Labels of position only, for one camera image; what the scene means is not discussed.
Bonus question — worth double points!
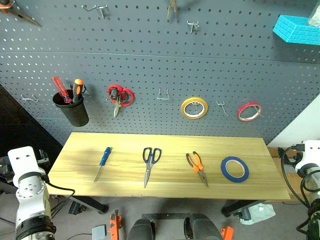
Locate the orange handled needle-nose pliers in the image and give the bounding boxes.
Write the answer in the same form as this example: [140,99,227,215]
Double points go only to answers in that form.
[185,150,209,188]

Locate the red tape roll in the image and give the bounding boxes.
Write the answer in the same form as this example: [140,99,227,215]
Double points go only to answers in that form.
[236,101,263,123]

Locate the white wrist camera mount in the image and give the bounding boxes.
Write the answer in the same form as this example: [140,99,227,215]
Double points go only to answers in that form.
[300,139,320,168]
[7,146,47,185]

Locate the orange plastic part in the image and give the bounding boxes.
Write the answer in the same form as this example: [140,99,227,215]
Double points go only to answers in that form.
[220,225,235,240]

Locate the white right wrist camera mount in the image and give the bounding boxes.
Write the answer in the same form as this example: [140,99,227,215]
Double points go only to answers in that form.
[300,139,320,168]

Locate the metal loop pegboard hook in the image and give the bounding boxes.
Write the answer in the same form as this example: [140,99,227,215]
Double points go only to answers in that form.
[156,87,170,101]

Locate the yellow tape roll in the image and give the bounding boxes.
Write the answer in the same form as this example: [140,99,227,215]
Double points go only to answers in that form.
[180,96,209,120]

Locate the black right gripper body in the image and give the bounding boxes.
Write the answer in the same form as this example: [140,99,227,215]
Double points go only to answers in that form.
[285,144,305,168]

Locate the black table leg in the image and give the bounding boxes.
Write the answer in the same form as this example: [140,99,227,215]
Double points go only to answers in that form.
[221,199,266,217]
[71,196,110,214]

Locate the clear plastic bag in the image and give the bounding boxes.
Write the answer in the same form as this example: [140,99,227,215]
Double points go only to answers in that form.
[306,0,320,27]

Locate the blue handled screwdriver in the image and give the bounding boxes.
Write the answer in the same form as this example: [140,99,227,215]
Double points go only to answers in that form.
[93,146,113,183]

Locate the orange handled long pliers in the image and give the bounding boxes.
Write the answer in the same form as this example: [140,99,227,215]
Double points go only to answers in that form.
[0,0,43,28]

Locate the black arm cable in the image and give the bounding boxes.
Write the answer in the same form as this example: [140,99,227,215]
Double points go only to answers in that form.
[44,177,76,200]
[277,146,313,211]

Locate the blue tape roll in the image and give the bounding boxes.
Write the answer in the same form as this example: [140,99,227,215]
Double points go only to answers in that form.
[220,156,250,183]

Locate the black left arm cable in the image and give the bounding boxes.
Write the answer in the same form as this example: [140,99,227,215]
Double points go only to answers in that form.
[44,177,76,200]

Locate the brown wooden side bench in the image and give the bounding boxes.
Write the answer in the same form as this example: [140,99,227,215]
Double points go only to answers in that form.
[267,146,316,201]

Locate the red handled scissors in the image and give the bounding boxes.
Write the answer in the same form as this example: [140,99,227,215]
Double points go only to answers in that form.
[107,84,136,118]

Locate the blue black handled scissors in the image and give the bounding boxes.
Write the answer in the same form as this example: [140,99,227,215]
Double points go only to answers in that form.
[142,147,163,189]

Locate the orange black handled screwdriver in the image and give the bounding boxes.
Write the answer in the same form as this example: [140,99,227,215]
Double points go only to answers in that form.
[71,78,84,103]

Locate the red clear handled screwdriver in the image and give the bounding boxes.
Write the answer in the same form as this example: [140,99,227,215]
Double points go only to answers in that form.
[51,76,73,104]

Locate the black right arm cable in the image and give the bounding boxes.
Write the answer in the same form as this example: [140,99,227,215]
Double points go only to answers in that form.
[277,146,313,211]

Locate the dark rounded shape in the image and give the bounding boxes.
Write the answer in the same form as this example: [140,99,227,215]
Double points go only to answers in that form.
[183,213,223,240]
[126,218,156,240]

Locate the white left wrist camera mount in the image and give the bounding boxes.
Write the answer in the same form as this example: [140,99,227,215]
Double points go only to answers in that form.
[7,146,47,185]

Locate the grey hanging pliers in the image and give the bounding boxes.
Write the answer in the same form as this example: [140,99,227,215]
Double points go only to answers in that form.
[166,0,179,22]

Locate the black cup holder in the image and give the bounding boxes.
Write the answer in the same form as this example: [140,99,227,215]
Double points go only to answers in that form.
[52,89,90,128]

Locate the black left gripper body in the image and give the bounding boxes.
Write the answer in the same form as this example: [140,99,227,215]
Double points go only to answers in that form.
[36,149,50,165]

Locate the grey foot pedal box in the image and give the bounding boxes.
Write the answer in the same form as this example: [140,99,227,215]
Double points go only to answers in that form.
[91,224,108,240]

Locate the white plastic bag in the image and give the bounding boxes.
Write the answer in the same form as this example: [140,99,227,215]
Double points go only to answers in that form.
[239,202,277,225]

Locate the cyan plastic storage bin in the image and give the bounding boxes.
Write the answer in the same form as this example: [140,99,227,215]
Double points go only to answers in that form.
[272,14,320,46]

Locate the orange pipe wrench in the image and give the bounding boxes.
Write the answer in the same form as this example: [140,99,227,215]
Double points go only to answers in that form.
[107,209,123,238]

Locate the grey metal pegboard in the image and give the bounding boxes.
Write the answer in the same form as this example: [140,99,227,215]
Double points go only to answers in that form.
[0,0,320,146]

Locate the metal double prong hook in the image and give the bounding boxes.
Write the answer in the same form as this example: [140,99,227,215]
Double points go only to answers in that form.
[20,93,40,105]
[186,20,201,34]
[216,100,230,117]
[81,4,109,19]

